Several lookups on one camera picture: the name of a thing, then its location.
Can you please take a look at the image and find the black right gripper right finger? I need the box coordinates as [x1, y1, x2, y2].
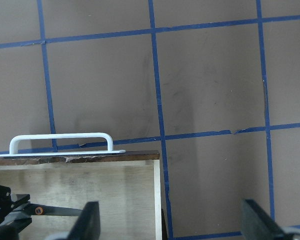
[241, 199, 287, 240]

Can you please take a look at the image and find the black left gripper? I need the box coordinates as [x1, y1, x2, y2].
[0, 185, 32, 240]

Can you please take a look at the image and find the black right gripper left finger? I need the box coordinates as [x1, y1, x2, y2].
[69, 201, 101, 240]

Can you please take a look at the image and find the light wooden drawer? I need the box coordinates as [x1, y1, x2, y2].
[0, 150, 163, 240]

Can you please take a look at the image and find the white drawer handle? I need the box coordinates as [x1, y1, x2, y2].
[0, 132, 127, 158]

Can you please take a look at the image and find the dark wooden drawer cabinet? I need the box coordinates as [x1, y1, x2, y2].
[161, 209, 168, 240]

